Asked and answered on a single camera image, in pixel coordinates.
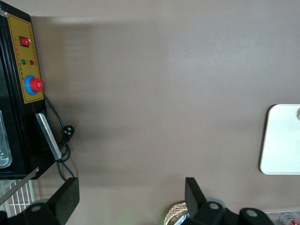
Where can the clear acrylic bottle rack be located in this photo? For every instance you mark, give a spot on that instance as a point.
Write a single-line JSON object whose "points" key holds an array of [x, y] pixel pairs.
{"points": [[272, 214]]}

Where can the red emergency stop button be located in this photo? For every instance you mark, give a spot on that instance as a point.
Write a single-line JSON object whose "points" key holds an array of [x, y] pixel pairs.
{"points": [[35, 84]]}

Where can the clear plastic container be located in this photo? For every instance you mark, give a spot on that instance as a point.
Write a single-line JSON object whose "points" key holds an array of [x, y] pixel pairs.
{"points": [[3, 140]]}

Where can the thin metal strip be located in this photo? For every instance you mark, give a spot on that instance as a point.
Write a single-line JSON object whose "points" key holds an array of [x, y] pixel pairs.
{"points": [[21, 185]]}

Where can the cream plastic tray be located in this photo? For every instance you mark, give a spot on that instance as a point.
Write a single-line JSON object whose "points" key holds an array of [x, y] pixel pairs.
{"points": [[281, 140]]}

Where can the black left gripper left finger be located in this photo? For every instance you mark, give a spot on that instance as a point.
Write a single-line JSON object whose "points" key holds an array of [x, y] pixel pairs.
{"points": [[63, 199]]}

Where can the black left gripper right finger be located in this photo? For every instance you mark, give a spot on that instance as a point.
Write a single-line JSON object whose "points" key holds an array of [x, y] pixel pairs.
{"points": [[194, 199]]}

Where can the black sealing machine yellow panel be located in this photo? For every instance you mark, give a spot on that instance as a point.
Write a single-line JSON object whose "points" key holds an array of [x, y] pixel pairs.
{"points": [[23, 140]]}

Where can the black power plug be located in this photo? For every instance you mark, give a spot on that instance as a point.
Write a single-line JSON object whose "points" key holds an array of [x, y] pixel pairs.
{"points": [[69, 131]]}

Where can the red rocker switch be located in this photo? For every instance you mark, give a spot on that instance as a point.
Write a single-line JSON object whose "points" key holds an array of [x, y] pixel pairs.
{"points": [[24, 42]]}

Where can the light wicker basket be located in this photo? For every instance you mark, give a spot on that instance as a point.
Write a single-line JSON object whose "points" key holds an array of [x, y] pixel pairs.
{"points": [[173, 211]]}

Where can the red cola bottle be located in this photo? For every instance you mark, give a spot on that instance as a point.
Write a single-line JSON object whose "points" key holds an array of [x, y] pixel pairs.
{"points": [[290, 218]]}

